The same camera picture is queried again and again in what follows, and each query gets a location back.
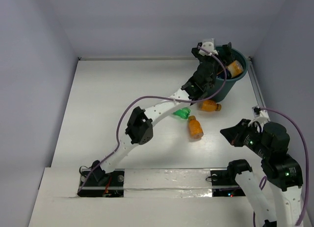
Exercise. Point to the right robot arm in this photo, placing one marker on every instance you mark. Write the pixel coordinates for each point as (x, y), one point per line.
(283, 173)

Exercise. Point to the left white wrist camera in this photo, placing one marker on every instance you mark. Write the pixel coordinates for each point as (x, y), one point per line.
(207, 46)

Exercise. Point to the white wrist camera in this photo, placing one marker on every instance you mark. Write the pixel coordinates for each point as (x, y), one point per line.
(260, 116)
(207, 46)

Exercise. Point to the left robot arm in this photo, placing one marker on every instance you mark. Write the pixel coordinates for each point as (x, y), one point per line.
(141, 122)

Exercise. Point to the dark teal plastic bin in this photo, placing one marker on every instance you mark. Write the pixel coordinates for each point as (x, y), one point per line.
(229, 82)

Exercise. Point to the orange bottle blue label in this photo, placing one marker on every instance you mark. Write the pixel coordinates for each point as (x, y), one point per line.
(234, 69)

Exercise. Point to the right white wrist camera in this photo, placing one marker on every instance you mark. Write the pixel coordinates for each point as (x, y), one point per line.
(260, 116)

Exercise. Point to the small orange juice bottle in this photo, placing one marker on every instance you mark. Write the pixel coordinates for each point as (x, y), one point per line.
(195, 129)

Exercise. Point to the green plastic bottle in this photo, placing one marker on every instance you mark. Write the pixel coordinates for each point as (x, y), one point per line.
(183, 113)

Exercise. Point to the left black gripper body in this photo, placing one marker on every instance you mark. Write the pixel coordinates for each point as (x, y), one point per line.
(218, 53)

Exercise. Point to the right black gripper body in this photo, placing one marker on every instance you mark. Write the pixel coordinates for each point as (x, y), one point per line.
(251, 138)

